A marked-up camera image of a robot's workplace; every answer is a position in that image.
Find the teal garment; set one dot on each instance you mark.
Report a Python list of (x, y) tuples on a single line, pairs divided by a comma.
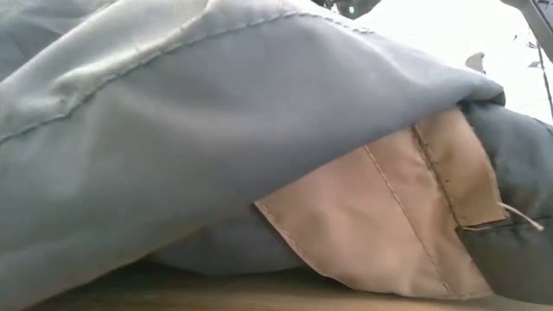
[(216, 129)]

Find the khaki brown trousers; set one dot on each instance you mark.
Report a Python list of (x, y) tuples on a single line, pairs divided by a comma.
[(367, 216)]

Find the dark navy garment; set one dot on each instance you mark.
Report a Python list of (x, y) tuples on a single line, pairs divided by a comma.
[(527, 173)]

